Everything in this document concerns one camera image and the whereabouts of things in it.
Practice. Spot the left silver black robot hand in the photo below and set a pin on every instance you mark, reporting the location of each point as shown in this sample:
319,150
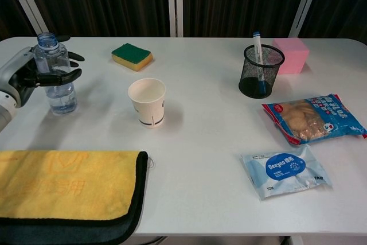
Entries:
17,84

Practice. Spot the transparent plastic water bottle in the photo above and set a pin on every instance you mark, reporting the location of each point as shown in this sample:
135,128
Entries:
61,98

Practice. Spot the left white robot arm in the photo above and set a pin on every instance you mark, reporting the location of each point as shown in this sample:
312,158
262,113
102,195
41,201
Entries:
4,113

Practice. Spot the white paper cup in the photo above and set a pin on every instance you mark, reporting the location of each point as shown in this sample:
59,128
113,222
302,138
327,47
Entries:
147,104

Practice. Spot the yellow towel with black edge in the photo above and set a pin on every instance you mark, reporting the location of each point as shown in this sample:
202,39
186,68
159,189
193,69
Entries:
63,187

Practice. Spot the green yellow sponge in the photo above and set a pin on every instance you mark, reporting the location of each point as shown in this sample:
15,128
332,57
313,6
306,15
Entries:
132,55

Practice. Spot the black mesh pen holder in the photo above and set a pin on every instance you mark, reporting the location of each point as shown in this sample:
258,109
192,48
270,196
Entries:
252,75

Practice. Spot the white blue marker pen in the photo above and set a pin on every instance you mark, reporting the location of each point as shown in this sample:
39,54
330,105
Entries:
257,42

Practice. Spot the pink foam cube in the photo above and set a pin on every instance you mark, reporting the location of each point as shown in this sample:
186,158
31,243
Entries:
294,55

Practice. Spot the blue white wet wipes pack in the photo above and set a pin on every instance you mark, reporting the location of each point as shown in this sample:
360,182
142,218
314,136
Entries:
284,171

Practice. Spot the blue red snack bag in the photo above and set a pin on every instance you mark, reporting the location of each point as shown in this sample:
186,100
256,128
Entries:
312,117

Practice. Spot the white frame post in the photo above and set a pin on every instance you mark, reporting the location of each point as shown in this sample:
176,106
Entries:
306,1
25,1
175,1

